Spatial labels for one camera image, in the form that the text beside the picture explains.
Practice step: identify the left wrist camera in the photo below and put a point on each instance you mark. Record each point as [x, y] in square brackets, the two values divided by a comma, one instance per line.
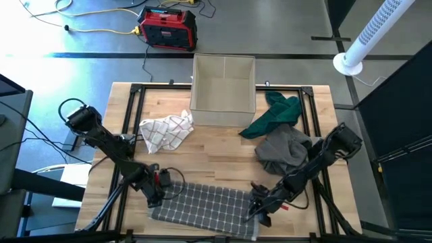
[165, 177]

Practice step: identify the grey desk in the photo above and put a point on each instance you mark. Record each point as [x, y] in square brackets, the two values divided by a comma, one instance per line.
[13, 135]

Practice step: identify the grey towel with white checks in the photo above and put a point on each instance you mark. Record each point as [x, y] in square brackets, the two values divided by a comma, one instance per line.
[206, 209]

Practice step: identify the plain grey towel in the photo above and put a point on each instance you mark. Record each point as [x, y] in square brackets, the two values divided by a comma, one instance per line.
[283, 148]

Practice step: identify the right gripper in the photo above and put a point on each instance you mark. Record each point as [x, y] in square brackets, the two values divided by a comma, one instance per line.
[271, 200]

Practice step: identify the cardboard box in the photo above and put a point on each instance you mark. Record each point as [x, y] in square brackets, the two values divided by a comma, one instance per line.
[222, 91]

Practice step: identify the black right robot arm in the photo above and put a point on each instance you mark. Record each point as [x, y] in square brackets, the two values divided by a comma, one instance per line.
[320, 158]

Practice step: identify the black aluminium table frame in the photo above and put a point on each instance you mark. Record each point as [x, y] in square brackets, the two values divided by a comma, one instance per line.
[139, 101]

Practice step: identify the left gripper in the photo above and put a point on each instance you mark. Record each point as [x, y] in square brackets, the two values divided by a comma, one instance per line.
[152, 187]

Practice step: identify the dark green towel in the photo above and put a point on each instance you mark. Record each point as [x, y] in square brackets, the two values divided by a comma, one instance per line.
[280, 113]

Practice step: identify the red and black power station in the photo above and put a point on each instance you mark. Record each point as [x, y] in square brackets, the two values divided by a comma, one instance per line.
[168, 30]

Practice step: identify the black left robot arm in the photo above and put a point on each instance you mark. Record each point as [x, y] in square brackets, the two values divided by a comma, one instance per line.
[101, 138]

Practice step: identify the dark grey room divider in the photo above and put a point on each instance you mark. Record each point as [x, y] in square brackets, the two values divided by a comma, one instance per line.
[341, 10]
[398, 111]

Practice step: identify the white towel with red checks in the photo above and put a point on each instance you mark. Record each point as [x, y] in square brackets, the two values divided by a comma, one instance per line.
[165, 133]

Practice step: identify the white flat box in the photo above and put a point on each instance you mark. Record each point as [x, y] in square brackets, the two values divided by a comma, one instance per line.
[72, 182]

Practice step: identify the white tower fan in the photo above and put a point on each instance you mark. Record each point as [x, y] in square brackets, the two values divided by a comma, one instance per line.
[371, 30]

